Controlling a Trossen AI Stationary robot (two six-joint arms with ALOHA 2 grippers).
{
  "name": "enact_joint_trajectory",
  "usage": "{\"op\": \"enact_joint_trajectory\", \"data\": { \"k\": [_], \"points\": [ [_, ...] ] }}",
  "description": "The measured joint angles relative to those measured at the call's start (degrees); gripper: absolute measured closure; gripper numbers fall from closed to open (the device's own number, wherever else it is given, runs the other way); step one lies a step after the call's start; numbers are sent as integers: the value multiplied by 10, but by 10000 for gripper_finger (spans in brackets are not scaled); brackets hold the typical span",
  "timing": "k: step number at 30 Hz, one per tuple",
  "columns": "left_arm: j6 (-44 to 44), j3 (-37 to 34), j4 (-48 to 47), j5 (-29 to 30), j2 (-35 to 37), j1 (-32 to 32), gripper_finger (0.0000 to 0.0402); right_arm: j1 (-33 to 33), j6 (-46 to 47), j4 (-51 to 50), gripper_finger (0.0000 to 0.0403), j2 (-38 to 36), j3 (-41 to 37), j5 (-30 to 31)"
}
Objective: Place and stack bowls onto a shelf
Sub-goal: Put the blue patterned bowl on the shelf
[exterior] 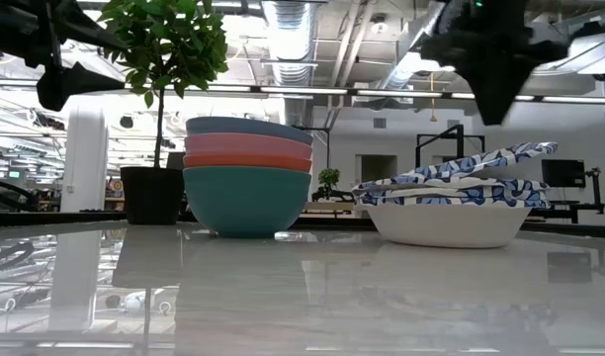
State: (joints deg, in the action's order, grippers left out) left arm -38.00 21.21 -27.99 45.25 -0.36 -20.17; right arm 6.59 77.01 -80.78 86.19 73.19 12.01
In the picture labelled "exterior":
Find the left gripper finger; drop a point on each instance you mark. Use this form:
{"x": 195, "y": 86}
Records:
{"x": 85, "y": 25}
{"x": 70, "y": 84}

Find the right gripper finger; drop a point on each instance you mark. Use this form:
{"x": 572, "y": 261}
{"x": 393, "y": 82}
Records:
{"x": 497, "y": 94}

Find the small bonsai plant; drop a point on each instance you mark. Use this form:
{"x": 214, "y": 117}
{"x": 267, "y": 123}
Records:
{"x": 328, "y": 177}

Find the orange plastic bowl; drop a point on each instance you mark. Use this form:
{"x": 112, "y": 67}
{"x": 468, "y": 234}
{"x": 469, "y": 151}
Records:
{"x": 243, "y": 161}

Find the white room pillar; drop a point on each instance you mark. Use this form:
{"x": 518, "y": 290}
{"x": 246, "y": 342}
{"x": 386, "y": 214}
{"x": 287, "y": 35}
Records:
{"x": 85, "y": 158}

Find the smooth silver ceiling duct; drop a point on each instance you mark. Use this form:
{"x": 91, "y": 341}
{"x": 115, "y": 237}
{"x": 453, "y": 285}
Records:
{"x": 406, "y": 69}

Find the black plant pot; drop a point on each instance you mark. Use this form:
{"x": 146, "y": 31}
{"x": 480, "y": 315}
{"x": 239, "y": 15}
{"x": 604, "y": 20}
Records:
{"x": 151, "y": 195}

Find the black office desk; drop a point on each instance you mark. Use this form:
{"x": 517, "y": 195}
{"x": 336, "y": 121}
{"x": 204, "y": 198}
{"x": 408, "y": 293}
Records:
{"x": 574, "y": 210}

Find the ribbed silver ceiling duct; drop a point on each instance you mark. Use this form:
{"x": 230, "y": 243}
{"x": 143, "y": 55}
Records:
{"x": 288, "y": 49}

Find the black computer monitor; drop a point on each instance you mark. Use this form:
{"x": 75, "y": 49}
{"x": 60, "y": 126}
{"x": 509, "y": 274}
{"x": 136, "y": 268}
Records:
{"x": 563, "y": 173}
{"x": 175, "y": 160}

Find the green leafy plant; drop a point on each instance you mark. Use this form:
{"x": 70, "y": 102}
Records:
{"x": 169, "y": 39}

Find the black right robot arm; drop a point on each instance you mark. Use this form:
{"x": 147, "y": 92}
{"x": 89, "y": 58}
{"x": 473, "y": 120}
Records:
{"x": 584, "y": 32}

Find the pink plastic bowl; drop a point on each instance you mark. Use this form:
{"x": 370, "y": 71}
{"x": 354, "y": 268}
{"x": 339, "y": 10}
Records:
{"x": 243, "y": 146}

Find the green lit sign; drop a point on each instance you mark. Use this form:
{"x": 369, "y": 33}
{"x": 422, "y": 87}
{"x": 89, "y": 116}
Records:
{"x": 14, "y": 174}

